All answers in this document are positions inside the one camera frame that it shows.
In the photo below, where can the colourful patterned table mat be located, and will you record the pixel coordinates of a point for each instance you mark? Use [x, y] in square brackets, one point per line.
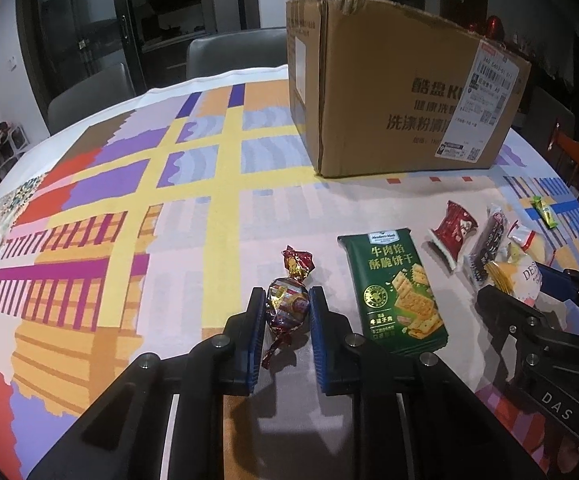
[144, 227]

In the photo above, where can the small green candy packet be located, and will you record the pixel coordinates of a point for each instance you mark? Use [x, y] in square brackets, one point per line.
[545, 211]

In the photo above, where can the red foil candy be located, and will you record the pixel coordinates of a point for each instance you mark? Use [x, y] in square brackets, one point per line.
[287, 300]

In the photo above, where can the white Denmas cheese ball bag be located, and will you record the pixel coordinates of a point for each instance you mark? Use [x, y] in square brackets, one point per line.
[515, 273]

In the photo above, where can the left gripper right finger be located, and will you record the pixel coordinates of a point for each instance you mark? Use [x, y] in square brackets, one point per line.
[412, 417]

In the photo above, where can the red heart balloons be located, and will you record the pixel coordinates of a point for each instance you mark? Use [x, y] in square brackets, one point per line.
[492, 28]

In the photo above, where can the brown cardboard box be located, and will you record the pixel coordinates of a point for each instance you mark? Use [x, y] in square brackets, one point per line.
[377, 87]

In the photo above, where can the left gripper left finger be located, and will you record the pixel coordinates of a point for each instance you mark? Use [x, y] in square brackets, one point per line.
[165, 417]

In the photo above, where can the red snack packet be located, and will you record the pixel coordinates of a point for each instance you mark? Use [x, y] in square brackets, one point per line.
[448, 239]

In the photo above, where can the white shoe rack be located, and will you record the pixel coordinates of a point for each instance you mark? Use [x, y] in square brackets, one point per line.
[13, 145]

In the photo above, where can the green beef cracker packet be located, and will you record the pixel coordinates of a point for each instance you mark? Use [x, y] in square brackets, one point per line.
[397, 306]

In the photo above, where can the black glass sliding door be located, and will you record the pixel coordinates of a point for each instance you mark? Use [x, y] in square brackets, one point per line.
[67, 41]

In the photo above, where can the dark striped snack packet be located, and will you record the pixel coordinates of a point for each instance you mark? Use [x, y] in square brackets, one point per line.
[486, 247]

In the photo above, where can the grey chair left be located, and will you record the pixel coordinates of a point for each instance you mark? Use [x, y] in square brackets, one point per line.
[104, 89]

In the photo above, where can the clear yellow cracker packet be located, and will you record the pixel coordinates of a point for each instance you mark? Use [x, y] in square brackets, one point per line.
[531, 243]

